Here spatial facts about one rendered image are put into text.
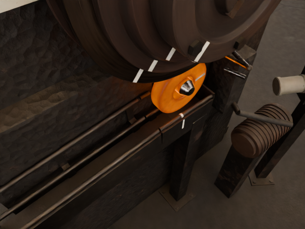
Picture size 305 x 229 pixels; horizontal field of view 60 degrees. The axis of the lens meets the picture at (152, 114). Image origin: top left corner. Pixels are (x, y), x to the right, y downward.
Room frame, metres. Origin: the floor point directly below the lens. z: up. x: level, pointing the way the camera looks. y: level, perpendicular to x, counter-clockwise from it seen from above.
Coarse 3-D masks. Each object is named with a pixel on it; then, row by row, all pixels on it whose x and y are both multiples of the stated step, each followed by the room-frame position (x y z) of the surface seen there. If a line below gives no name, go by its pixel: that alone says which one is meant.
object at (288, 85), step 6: (276, 78) 0.60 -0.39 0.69; (282, 78) 0.60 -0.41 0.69; (288, 78) 0.60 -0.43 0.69; (294, 78) 0.60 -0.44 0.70; (300, 78) 0.59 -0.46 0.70; (276, 84) 0.59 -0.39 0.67; (282, 84) 0.58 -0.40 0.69; (288, 84) 0.58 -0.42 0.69; (294, 84) 0.58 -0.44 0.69; (300, 84) 0.58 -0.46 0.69; (276, 90) 0.58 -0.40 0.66; (282, 90) 0.56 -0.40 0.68; (288, 90) 0.57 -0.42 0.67; (294, 90) 0.57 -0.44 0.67; (300, 90) 0.57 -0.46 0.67
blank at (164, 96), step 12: (192, 72) 0.46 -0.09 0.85; (204, 72) 0.49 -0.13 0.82; (156, 84) 0.42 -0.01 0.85; (168, 84) 0.41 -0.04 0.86; (156, 96) 0.40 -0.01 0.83; (168, 96) 0.41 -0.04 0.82; (180, 96) 0.45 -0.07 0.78; (192, 96) 0.47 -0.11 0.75; (168, 108) 0.41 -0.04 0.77; (180, 108) 0.44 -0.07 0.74
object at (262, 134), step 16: (256, 112) 0.61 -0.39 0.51; (272, 112) 0.59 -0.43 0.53; (288, 112) 0.60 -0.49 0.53; (240, 128) 0.53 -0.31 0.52; (256, 128) 0.52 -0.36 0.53; (272, 128) 0.53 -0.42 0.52; (288, 128) 0.55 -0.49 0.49; (240, 144) 0.50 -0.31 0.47; (256, 144) 0.47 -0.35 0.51; (272, 144) 0.50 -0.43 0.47; (224, 160) 0.55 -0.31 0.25; (240, 160) 0.50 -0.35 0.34; (256, 160) 0.50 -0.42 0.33; (224, 176) 0.52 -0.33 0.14; (240, 176) 0.48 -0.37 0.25; (224, 192) 0.49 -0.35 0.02
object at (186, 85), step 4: (184, 80) 0.44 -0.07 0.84; (188, 80) 0.44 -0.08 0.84; (180, 84) 0.43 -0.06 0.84; (184, 84) 0.43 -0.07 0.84; (188, 84) 0.43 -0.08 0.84; (192, 84) 0.43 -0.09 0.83; (176, 88) 0.43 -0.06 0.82; (180, 88) 0.42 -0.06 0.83; (184, 88) 0.42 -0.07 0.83; (188, 88) 0.42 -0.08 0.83; (192, 88) 0.42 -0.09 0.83; (180, 92) 0.42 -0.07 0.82; (184, 92) 0.42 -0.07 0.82; (188, 92) 0.42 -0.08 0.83; (192, 92) 0.43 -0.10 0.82
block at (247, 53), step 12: (216, 60) 0.61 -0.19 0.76; (228, 60) 0.58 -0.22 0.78; (252, 60) 0.59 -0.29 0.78; (216, 72) 0.60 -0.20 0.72; (240, 72) 0.56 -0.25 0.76; (216, 84) 0.59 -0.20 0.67; (228, 84) 0.56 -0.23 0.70; (240, 84) 0.57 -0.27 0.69; (216, 96) 0.58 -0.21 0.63; (228, 96) 0.55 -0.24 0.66; (216, 108) 0.57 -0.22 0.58; (228, 108) 0.56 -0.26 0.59
